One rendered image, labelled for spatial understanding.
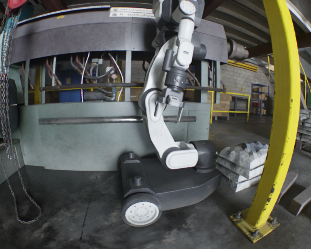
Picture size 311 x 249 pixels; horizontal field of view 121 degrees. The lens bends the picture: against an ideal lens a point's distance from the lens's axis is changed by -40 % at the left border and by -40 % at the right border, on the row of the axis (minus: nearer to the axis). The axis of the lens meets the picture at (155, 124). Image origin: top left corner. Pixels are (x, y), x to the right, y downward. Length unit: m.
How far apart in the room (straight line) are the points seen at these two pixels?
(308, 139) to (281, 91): 2.16
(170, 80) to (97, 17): 1.06
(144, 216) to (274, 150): 0.68
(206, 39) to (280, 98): 1.07
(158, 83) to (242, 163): 0.82
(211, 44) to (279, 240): 1.64
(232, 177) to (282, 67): 0.85
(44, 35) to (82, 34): 0.40
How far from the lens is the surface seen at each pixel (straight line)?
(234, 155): 1.22
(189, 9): 0.72
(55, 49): 1.46
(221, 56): 1.61
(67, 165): 1.42
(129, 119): 1.10
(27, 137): 1.62
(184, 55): 0.62
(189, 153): 0.87
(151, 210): 0.76
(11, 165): 1.61
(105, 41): 1.34
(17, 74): 2.02
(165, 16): 0.90
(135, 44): 1.32
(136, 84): 1.19
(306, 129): 2.77
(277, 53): 0.73
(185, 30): 0.70
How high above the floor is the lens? 0.63
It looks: 10 degrees down
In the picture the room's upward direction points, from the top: 1 degrees clockwise
